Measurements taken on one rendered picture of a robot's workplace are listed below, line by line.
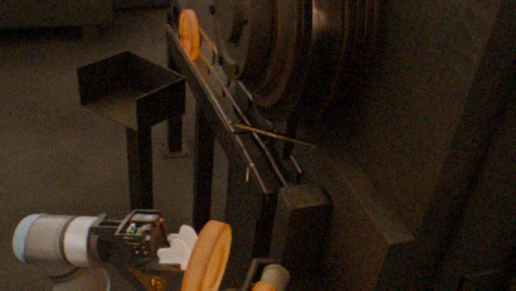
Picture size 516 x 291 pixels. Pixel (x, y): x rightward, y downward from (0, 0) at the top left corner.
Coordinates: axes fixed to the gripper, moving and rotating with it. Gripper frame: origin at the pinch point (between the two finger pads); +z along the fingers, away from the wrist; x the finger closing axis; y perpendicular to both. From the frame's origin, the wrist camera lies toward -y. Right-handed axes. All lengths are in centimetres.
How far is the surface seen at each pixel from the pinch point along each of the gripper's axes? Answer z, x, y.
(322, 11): 17.6, 29.7, 32.2
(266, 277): 3.8, 13.2, -16.7
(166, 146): -91, 138, -58
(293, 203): 8.0, 25.1, -6.5
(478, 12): 43, 18, 34
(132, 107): -59, 76, -7
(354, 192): 21.2, 24.9, -3.0
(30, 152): -143, 110, -45
